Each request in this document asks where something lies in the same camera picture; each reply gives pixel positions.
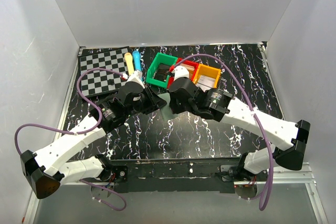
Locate black cards in green bin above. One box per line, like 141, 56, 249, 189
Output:
153, 63, 170, 82

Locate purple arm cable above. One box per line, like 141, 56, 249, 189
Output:
173, 53, 275, 211
14, 68, 127, 211

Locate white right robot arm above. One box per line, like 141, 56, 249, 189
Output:
168, 77, 310, 181

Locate tan cards in red bin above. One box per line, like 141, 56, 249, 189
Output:
181, 63, 195, 72

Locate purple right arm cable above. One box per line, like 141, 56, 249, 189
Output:
173, 53, 275, 211

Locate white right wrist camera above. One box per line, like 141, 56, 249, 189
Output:
170, 66, 190, 81

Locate white cards in orange bin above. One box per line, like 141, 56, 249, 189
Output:
196, 75, 215, 88

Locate cream yellow marker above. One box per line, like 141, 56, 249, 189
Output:
124, 52, 134, 75

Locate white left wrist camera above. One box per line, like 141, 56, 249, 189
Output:
121, 70, 145, 88

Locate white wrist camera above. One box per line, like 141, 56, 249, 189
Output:
170, 66, 190, 81
121, 70, 145, 88

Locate green plastic bin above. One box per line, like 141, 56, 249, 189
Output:
145, 52, 177, 88

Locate red plastic bin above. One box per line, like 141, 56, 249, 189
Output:
167, 60, 199, 87

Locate blue marker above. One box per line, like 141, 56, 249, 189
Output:
132, 50, 142, 73

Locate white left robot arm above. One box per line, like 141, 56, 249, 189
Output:
20, 81, 167, 199

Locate black grey checkerboard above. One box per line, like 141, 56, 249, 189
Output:
78, 47, 132, 98

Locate mint green card holder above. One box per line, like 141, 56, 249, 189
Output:
159, 93, 177, 121

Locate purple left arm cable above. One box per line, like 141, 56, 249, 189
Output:
14, 68, 127, 211

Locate orange plastic bin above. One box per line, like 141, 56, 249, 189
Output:
193, 64, 221, 91

